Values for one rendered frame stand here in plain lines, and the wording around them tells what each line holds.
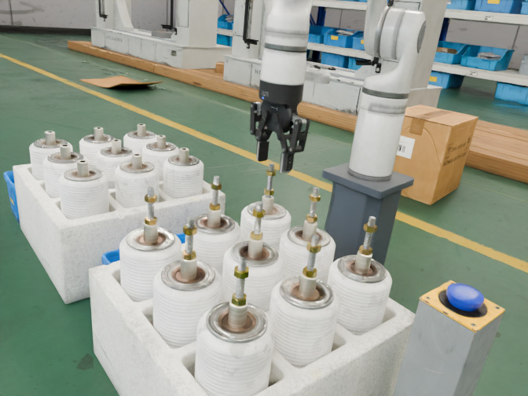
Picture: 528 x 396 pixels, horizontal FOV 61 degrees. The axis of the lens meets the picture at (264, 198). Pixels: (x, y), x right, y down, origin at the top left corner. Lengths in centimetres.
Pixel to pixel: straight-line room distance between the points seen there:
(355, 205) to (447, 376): 46
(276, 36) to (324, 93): 212
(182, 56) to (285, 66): 318
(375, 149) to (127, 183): 53
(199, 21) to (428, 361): 361
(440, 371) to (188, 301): 32
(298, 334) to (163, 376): 18
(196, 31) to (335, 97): 159
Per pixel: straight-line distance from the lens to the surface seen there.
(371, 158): 93
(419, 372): 61
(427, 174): 173
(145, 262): 70
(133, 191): 101
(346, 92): 275
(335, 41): 606
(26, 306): 105
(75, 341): 94
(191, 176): 106
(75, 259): 99
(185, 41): 395
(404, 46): 89
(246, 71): 330
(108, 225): 98
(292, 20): 74
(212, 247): 75
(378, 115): 91
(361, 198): 93
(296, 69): 74
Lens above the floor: 60
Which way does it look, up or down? 23 degrees down
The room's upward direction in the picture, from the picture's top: 6 degrees clockwise
